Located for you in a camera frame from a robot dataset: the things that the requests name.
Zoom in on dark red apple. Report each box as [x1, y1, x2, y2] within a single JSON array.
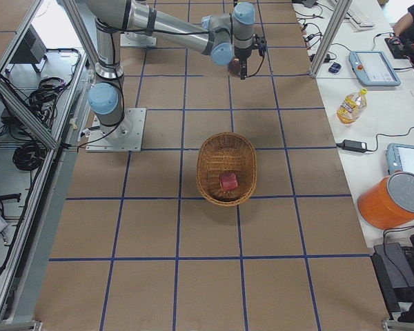
[[227, 58, 241, 77]]

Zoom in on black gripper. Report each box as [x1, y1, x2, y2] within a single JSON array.
[[234, 33, 267, 80]]

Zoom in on brown wicker basket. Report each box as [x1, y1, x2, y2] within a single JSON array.
[[196, 132, 257, 207]]

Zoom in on yellow juice bottle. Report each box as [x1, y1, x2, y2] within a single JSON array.
[[336, 88, 368, 124]]

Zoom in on blue teach pendant near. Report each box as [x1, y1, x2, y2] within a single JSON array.
[[386, 143, 414, 174]]

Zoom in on white keyboard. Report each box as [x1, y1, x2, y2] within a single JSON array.
[[346, 1, 375, 30]]

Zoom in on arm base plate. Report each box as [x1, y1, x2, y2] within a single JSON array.
[[120, 32, 157, 48], [85, 108, 146, 152]]

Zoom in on blue teach pendant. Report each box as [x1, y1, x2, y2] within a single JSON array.
[[386, 143, 414, 174], [348, 51, 401, 87]]

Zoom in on grey control box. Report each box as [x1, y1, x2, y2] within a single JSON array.
[[10, 25, 47, 73]]

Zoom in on black box on table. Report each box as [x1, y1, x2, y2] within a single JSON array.
[[371, 243, 414, 315]]

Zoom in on blue teach pendant far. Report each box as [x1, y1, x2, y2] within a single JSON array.
[[348, 51, 401, 87]]

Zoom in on blue computer mouse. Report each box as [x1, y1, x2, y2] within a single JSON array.
[[328, 62, 342, 74]]

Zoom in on orange bucket with grey lid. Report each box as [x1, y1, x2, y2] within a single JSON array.
[[357, 172, 414, 230]]

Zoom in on black power adapter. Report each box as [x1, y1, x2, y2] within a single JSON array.
[[336, 139, 368, 153]]

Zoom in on aluminium frame post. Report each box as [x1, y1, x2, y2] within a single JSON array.
[[309, 0, 352, 79]]

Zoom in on coiled black cables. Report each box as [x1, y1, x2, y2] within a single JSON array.
[[12, 141, 43, 172]]

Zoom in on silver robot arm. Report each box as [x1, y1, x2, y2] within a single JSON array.
[[86, 1, 266, 143]]

